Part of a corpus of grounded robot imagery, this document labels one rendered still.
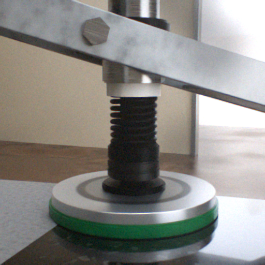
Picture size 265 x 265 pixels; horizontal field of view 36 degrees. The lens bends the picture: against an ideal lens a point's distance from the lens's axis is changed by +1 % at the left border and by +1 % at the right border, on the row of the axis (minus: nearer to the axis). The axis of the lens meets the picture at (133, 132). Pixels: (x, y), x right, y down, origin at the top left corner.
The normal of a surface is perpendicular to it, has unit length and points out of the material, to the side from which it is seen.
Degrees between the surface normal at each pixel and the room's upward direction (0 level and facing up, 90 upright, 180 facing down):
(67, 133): 90
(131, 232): 90
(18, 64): 90
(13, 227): 0
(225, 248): 0
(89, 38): 90
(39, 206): 0
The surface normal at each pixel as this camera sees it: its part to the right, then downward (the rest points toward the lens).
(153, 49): 0.22, 0.13
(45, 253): 0.00, -0.99
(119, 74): -0.46, 0.11
